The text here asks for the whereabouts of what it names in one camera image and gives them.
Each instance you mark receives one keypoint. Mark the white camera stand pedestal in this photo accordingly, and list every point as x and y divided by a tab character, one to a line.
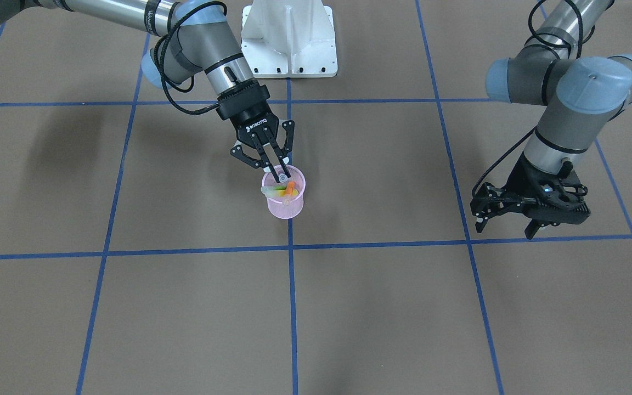
289	39

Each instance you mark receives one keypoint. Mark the orange highlighter pen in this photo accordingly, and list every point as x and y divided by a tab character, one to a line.
290	193

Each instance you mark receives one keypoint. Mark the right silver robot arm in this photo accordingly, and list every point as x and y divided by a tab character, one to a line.
194	37

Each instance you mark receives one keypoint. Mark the yellow highlighter pen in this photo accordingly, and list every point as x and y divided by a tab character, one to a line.
264	191

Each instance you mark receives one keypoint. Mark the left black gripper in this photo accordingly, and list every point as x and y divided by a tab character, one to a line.
524	178

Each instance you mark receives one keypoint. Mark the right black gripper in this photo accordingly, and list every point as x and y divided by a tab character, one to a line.
251	122

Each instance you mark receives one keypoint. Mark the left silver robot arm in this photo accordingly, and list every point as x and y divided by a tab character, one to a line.
580	93

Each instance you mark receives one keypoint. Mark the purple marker pen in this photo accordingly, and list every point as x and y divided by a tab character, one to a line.
282	175

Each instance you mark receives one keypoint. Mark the pink mesh pen holder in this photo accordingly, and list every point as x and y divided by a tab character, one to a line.
276	206

